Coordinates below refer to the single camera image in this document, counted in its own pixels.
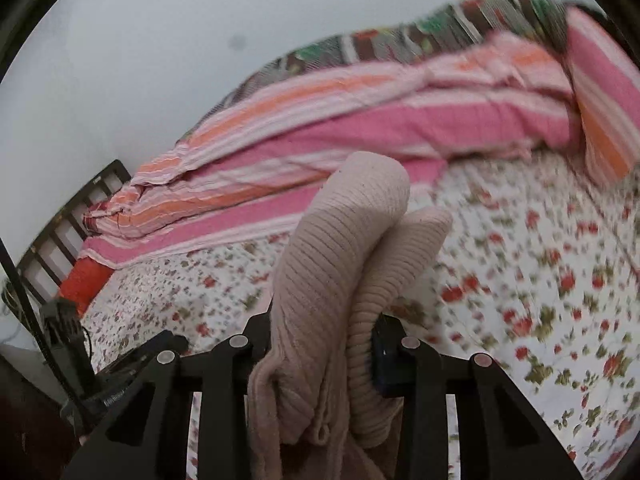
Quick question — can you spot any pink ribbed knit sweater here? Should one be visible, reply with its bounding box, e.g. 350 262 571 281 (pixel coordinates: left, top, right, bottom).
247 151 453 480

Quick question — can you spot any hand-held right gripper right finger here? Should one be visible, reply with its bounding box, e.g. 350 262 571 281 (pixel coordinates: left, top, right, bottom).
370 312 584 480

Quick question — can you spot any pink orange striped pillow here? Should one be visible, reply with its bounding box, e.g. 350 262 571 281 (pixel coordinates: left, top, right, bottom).
565 7 640 191

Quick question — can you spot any orange cloth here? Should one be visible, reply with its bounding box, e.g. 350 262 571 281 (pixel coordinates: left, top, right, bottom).
57 257 117 316

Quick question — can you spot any white floral bedsheet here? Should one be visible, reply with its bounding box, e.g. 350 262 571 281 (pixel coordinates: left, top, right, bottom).
80 150 640 480

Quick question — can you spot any floral patchwork blanket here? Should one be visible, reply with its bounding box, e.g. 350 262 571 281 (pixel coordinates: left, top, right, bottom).
212 0 576 111

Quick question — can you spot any dark slatted headboard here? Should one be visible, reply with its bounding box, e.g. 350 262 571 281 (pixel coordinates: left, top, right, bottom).
15 159 133 306

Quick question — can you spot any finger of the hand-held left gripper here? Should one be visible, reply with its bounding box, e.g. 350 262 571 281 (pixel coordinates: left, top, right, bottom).
95 330 189 377

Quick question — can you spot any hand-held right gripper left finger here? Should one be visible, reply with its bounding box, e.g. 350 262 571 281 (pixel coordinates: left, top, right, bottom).
62 312 275 480

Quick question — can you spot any pink orange striped quilt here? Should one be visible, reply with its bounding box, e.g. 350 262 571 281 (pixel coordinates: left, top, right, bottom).
82 30 583 268

